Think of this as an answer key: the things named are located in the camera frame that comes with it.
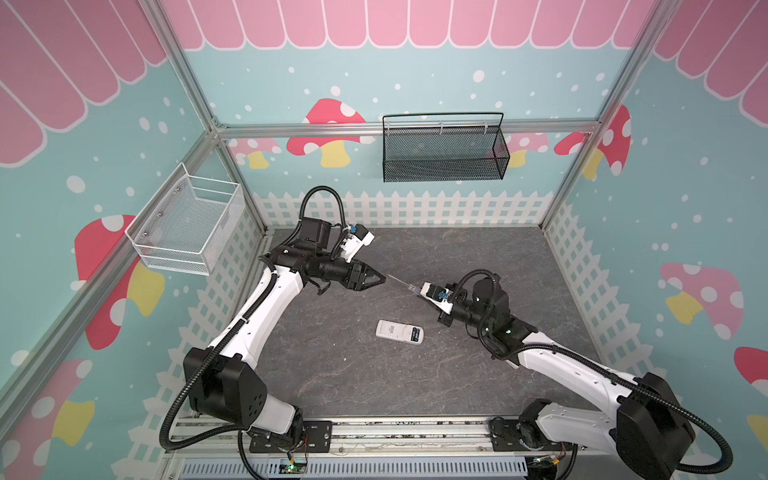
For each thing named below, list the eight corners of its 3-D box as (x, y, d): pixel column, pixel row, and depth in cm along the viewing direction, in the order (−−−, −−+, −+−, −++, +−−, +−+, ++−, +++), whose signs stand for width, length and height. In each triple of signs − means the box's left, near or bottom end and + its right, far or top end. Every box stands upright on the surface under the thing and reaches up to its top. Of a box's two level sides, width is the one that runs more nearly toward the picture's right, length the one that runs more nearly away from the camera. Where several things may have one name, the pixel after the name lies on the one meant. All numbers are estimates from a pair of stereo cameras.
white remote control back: (374, 336, 94) (374, 334, 92) (378, 321, 97) (377, 318, 95) (422, 345, 92) (423, 343, 90) (424, 330, 95) (425, 327, 93)
